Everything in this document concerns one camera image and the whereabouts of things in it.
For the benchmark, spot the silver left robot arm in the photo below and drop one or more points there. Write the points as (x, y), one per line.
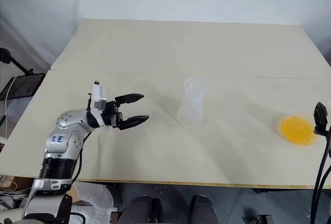
(60, 141)

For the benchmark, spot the white plastic bag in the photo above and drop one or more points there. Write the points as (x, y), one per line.
(90, 200)

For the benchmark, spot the brown cardboard box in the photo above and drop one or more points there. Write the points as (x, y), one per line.
(18, 182)

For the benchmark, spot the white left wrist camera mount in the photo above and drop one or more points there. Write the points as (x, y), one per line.
(99, 96)

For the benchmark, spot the clear plastic cup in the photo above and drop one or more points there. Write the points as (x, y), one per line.
(192, 107)

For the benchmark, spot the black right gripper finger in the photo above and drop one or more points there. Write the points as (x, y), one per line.
(320, 118)

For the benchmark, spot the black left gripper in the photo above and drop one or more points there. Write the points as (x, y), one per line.
(111, 114)

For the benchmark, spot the dark rounded shape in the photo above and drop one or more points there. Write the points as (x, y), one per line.
(138, 209)
(204, 209)

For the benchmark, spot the black mesh base plate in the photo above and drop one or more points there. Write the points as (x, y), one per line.
(22, 85)

